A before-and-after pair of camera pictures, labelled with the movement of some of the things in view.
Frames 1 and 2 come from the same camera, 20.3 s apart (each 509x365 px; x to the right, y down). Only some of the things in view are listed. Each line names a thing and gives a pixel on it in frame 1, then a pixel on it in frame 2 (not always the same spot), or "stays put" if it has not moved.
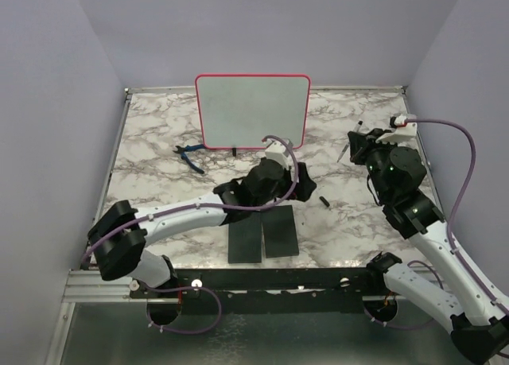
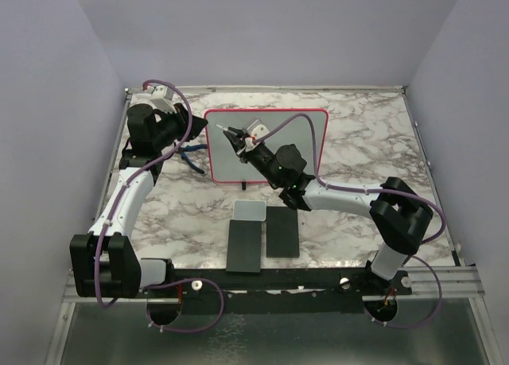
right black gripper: (359, 144) -> (238, 146)
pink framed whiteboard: (238, 110) -> (224, 165)
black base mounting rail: (259, 291) stays put
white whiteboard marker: (346, 146) -> (222, 127)
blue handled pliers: (189, 148) stays put
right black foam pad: (280, 231) stays put
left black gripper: (305, 185) -> (181, 117)
